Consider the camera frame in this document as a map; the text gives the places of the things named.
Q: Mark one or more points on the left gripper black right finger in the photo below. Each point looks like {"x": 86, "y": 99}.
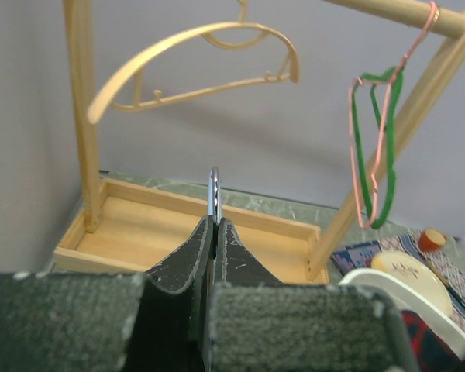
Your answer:
{"x": 257, "y": 323}

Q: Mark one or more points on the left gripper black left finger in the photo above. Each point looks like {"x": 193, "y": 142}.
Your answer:
{"x": 150, "y": 321}

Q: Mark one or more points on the light blue hanger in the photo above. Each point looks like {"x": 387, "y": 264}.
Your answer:
{"x": 214, "y": 197}

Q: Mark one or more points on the light wooden hanger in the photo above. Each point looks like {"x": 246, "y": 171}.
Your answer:
{"x": 133, "y": 68}

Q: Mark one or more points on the green plastic hanger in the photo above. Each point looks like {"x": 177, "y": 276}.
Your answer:
{"x": 385, "y": 91}

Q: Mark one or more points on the red black plaid skirt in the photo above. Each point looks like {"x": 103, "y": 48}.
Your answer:
{"x": 431, "y": 352}

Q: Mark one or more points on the wooden clothes rack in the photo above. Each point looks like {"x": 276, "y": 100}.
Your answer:
{"x": 125, "y": 227}

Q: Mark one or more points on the white laundry basket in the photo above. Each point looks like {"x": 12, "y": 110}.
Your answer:
{"x": 406, "y": 298}

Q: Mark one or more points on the beige floral plate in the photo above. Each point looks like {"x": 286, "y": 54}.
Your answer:
{"x": 416, "y": 275}

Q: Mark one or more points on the orange cup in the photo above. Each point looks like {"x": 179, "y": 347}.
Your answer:
{"x": 431, "y": 240}

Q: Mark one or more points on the green chopstick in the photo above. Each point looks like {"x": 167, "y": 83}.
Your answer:
{"x": 455, "y": 295}

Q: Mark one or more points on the patterned placemat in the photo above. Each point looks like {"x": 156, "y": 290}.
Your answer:
{"x": 348, "y": 258}

